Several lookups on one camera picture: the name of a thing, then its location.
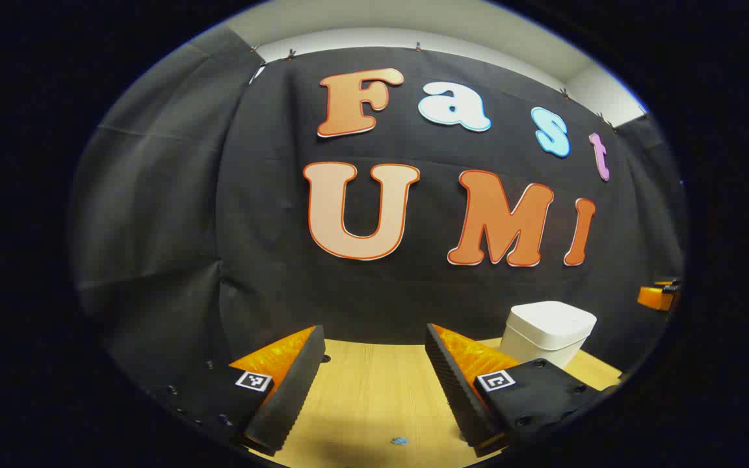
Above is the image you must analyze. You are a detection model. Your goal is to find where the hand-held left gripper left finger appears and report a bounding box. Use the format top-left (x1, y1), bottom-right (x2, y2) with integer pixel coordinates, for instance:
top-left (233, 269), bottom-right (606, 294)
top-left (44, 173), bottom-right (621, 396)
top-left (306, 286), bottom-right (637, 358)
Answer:
top-left (150, 325), bottom-right (327, 456)

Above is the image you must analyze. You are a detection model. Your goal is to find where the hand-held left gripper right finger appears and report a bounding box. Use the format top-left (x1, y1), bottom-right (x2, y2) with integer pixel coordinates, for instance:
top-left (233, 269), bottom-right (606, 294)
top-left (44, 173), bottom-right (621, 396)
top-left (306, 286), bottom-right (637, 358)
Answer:
top-left (425, 323), bottom-right (622, 456)

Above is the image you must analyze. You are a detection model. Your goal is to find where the white desktop garbage bin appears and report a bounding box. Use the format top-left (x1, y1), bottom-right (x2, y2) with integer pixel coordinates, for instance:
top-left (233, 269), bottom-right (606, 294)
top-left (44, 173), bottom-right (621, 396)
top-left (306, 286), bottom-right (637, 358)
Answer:
top-left (499, 301), bottom-right (598, 370)

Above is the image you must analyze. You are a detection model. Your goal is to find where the wooden desktop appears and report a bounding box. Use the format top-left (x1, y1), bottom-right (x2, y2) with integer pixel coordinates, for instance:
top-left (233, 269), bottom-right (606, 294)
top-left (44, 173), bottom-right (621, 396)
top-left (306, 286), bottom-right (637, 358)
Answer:
top-left (251, 338), bottom-right (622, 468)

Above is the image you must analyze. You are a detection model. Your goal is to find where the black backdrop cloth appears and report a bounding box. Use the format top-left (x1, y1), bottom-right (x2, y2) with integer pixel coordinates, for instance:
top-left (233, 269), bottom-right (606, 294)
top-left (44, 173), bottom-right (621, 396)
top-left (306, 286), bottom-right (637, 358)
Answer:
top-left (69, 26), bottom-right (687, 397)

